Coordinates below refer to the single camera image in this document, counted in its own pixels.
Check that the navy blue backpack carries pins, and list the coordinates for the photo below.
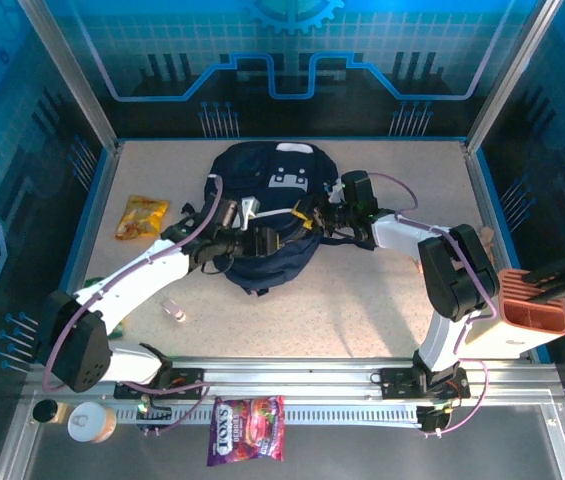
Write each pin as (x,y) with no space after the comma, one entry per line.
(262,165)

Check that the small clear bottle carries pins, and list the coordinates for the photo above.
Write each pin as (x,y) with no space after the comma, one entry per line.
(174,310)

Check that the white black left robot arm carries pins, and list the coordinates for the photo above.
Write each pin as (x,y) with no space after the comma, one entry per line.
(137,270)

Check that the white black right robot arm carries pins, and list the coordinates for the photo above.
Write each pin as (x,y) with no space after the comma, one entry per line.
(402,232)

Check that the yellow orange snack bag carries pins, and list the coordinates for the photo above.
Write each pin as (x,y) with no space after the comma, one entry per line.
(142,217)

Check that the purple Fox's berries candy bag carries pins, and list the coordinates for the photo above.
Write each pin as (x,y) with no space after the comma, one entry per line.
(244,430)

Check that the small wooden figure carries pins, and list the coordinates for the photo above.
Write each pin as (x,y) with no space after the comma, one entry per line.
(486,235)

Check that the terracotta white knife block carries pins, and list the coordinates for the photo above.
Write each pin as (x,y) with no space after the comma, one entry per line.
(532,310)

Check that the brown bottle black cap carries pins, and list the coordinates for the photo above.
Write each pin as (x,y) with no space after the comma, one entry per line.
(44,411)

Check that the aluminium side rail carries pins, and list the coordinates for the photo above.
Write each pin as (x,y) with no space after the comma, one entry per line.
(475,175)
(87,250)

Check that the aluminium front rail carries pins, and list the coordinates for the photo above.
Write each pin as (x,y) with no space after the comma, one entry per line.
(287,375)

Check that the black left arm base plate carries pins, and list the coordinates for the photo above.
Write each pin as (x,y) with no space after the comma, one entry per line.
(189,392)

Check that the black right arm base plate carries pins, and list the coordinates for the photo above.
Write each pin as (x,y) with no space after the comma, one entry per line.
(394,382)

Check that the aluminium frame post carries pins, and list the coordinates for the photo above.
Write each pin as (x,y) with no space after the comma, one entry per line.
(72,75)
(509,75)

